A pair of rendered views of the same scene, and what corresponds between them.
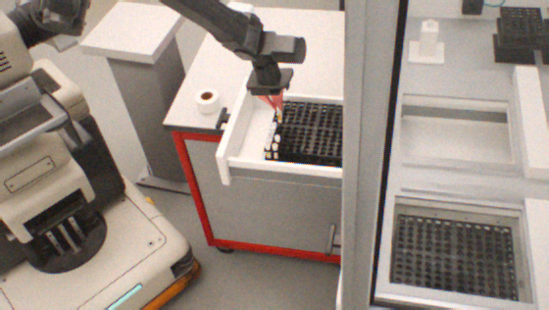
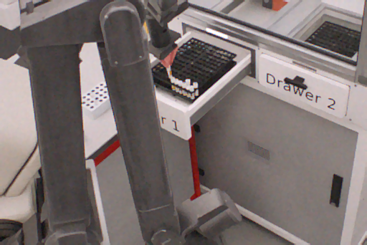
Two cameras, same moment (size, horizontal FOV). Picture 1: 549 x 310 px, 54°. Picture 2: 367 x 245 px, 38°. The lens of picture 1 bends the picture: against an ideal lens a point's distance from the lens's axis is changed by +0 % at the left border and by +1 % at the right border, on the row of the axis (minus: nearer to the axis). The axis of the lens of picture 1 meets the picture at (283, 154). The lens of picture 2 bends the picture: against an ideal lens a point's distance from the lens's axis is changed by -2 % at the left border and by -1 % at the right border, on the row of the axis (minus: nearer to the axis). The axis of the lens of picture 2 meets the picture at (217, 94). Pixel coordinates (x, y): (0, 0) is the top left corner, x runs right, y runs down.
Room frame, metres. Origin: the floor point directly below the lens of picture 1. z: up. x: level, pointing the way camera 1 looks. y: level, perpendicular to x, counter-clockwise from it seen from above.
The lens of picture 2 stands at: (0.32, 1.11, 1.89)
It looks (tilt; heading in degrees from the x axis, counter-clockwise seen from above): 40 degrees down; 293
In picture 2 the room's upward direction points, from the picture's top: 4 degrees counter-clockwise
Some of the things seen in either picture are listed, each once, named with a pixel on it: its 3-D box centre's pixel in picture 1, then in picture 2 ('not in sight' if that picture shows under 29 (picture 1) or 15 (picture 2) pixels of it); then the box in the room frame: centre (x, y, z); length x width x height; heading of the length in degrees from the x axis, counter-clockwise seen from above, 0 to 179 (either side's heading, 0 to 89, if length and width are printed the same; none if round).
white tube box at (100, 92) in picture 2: not in sight; (97, 99); (1.20, 0.04, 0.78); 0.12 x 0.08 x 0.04; 74
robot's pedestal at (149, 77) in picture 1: (160, 105); not in sight; (1.66, 0.48, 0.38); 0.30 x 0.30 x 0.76; 68
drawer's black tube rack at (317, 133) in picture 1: (316, 136); (193, 71); (0.91, -0.08, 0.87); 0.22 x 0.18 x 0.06; 74
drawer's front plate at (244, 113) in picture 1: (237, 128); (149, 105); (0.97, 0.11, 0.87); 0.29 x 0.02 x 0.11; 164
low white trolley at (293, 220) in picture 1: (288, 144); (91, 160); (1.36, -0.02, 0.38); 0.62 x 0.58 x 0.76; 164
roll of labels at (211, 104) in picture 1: (208, 101); not in sight; (1.19, 0.21, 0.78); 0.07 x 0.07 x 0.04
